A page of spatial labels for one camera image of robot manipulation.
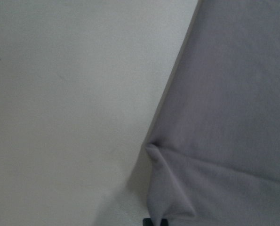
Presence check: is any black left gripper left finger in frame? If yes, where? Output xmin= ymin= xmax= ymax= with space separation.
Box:
xmin=142 ymin=218 xmax=153 ymax=226

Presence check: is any dark brown t-shirt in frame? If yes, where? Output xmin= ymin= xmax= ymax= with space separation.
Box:
xmin=146 ymin=0 xmax=280 ymax=226

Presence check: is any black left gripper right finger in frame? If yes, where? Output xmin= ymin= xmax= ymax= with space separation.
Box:
xmin=160 ymin=218 xmax=169 ymax=226

